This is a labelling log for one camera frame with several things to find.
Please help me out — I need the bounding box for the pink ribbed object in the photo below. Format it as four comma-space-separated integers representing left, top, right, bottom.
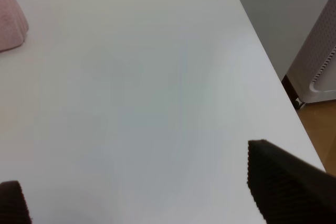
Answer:
1, 0, 29, 52

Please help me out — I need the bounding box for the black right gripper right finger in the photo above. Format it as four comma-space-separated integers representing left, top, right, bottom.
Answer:
247, 140, 335, 223

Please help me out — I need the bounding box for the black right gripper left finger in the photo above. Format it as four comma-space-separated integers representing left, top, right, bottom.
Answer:
1, 180, 31, 223

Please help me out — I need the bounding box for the white perforated appliance on wheels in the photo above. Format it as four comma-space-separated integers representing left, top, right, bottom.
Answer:
281, 0, 335, 110

